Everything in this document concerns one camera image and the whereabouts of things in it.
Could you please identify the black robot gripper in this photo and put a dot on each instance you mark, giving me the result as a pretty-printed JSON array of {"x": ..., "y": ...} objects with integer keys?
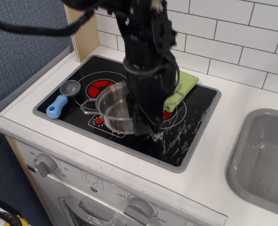
[{"x": 149, "y": 88}]

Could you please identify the stainless steel pot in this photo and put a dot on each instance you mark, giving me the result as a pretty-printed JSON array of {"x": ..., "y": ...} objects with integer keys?
[{"x": 111, "y": 104}]

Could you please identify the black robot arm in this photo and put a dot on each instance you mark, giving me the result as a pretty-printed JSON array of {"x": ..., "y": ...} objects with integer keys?
[{"x": 144, "y": 26}]

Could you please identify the black toy stovetop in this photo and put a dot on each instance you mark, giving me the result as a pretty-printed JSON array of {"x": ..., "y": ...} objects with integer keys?
[{"x": 182, "y": 128}]

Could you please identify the green folded cloth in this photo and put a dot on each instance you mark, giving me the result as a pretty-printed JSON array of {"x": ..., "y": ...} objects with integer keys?
[{"x": 185, "y": 85}]

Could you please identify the blue grey toy scoop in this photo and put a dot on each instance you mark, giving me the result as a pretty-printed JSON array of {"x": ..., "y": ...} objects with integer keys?
[{"x": 67, "y": 90}]

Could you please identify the grey right oven knob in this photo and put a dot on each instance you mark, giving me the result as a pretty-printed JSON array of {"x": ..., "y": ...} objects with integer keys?
[{"x": 139, "y": 210}]

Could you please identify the grey oven knob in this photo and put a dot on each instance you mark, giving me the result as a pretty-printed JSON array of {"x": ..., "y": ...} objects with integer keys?
[
  {"x": 45, "y": 165},
  {"x": 139, "y": 210}
]

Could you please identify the white toy oven front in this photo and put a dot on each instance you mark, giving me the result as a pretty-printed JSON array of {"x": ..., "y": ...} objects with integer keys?
[{"x": 75, "y": 197}]

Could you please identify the grey left oven knob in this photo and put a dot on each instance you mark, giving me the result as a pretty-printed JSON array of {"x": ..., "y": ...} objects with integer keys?
[{"x": 45, "y": 165}]

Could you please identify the grey sink basin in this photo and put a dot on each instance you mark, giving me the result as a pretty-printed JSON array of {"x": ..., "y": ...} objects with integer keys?
[{"x": 252, "y": 172}]

